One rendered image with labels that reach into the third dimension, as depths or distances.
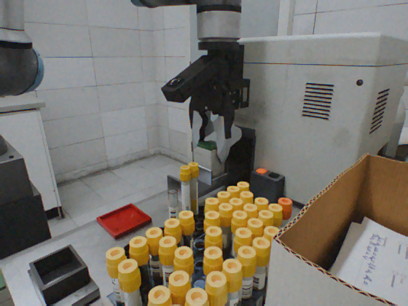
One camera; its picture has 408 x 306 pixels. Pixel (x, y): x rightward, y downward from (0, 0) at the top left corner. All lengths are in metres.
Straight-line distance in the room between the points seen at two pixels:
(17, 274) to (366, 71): 0.55
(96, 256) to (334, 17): 1.75
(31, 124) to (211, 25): 1.66
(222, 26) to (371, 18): 1.42
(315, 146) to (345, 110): 0.08
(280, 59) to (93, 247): 0.43
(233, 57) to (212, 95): 0.08
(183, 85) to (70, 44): 2.31
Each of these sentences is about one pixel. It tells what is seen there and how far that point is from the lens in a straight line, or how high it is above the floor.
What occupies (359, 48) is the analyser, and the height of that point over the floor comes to 1.15.
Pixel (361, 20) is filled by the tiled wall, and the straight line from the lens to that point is 1.82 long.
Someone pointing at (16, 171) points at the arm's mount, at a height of 0.93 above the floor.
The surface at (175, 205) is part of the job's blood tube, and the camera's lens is 0.34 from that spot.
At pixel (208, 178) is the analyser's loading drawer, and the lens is 0.48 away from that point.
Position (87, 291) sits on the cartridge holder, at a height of 0.89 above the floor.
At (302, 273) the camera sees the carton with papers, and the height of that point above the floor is 1.01.
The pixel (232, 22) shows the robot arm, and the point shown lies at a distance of 0.45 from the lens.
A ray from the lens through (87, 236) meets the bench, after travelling 0.47.
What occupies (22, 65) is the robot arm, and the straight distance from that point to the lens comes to 0.71.
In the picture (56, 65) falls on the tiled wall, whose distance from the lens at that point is 2.63.
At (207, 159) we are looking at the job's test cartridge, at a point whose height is 0.96.
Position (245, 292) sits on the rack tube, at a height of 0.95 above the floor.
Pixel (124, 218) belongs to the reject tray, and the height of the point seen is 0.88.
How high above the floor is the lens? 1.14
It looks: 20 degrees down
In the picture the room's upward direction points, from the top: straight up
